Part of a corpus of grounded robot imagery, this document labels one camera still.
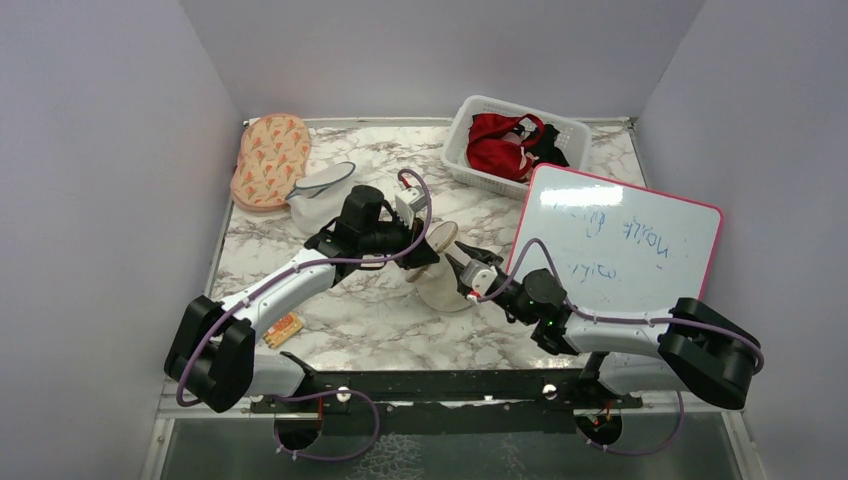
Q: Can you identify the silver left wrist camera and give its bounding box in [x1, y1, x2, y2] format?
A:
[395, 186, 427, 217]

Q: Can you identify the black garment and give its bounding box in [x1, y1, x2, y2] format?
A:
[527, 124, 570, 167]

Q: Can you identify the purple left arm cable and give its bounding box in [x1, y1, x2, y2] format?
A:
[174, 168, 434, 409]

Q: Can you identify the pink framed whiteboard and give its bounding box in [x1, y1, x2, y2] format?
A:
[505, 165, 724, 312]

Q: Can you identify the white plastic basket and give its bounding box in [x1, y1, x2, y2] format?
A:
[441, 95, 592, 199]

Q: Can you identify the orange small booklet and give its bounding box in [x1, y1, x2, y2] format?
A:
[262, 313, 303, 349]

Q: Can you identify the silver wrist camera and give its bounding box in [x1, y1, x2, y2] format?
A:
[395, 186, 427, 217]
[459, 260, 498, 298]

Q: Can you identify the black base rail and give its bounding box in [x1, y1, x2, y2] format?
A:
[250, 354, 642, 436]

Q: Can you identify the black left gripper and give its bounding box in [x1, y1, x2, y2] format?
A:
[360, 210, 440, 270]

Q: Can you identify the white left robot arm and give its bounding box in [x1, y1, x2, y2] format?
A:
[164, 184, 439, 413]

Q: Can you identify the orange floral laundry bag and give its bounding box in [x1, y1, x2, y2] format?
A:
[230, 114, 312, 212]

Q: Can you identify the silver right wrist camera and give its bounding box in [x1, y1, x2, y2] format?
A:
[459, 260, 498, 298]

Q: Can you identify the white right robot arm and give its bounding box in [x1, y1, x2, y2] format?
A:
[447, 243, 765, 410]

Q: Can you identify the red bra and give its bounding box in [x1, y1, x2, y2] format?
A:
[466, 113, 545, 182]

